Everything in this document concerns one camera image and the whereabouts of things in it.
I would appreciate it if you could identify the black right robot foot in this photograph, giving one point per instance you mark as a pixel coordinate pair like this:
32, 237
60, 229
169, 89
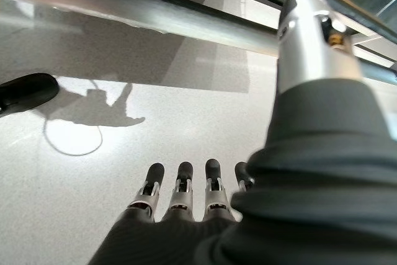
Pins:
28, 91

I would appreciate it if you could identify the open black dishwasher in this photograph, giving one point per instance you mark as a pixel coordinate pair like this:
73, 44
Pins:
155, 20

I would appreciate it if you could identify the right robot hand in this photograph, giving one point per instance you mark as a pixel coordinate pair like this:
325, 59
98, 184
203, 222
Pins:
310, 200

